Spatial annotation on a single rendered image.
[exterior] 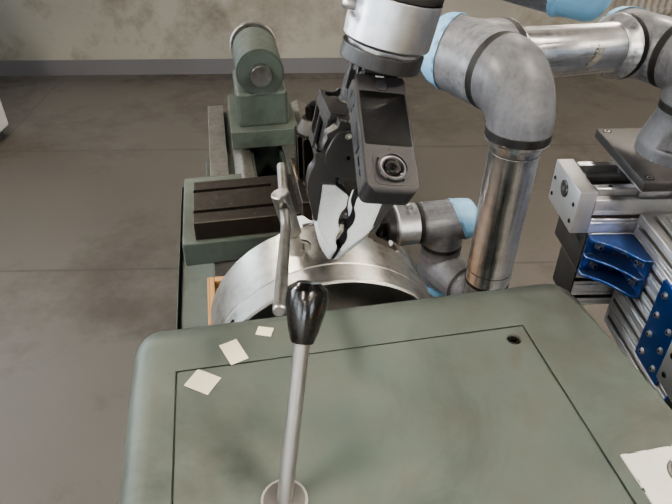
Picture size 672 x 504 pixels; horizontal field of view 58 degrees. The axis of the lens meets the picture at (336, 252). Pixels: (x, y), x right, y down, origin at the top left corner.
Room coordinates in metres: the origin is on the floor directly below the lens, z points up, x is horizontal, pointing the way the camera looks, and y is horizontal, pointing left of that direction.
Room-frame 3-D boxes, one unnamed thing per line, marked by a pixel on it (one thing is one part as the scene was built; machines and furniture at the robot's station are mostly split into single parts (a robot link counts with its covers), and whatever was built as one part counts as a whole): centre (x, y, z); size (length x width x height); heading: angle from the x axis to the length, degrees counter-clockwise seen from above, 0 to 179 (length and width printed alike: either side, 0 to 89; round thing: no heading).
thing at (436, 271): (0.91, -0.21, 0.97); 0.11 x 0.08 x 0.11; 30
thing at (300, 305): (0.34, 0.02, 1.38); 0.04 x 0.03 x 0.05; 11
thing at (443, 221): (0.93, -0.20, 1.07); 0.11 x 0.08 x 0.09; 101
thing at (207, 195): (1.21, 0.11, 0.95); 0.43 x 0.18 x 0.04; 101
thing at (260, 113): (1.80, 0.24, 1.01); 0.30 x 0.20 x 0.29; 11
